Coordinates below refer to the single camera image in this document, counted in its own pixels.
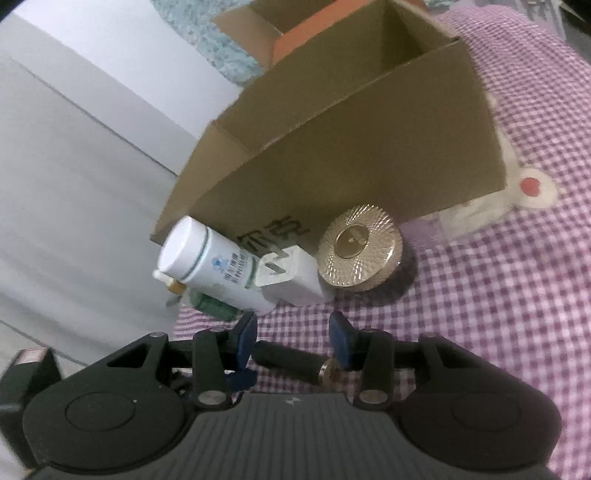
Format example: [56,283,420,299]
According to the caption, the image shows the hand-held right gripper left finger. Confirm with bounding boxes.
[104,311,259,409]

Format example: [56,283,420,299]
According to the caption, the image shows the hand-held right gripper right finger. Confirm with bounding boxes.
[329,311,467,409]

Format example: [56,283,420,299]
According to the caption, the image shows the green dropper bottle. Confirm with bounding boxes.
[152,270,241,321]

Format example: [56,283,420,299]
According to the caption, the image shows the black cylinder with gold end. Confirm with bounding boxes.
[252,340,345,384]

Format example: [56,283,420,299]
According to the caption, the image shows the white charger plug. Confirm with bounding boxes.
[252,246,333,308]

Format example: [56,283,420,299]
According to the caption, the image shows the white plastic bottle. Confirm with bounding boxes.
[154,216,278,315]

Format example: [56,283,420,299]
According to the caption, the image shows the gold-lidded dark jar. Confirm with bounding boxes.
[316,203,416,305]

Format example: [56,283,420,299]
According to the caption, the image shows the large cardboard box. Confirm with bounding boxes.
[150,0,509,264]

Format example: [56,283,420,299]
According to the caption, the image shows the purple checked tablecloth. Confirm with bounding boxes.
[175,0,591,480]

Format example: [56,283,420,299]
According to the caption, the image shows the white curtain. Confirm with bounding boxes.
[0,9,241,365]

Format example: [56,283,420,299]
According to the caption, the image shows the floral blue cloth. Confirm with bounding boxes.
[152,0,269,86]

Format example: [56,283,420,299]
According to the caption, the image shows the cardboard box with raised flaps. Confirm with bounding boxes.
[210,0,333,70]

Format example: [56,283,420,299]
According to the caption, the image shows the orange box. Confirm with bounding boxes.
[272,0,384,68]

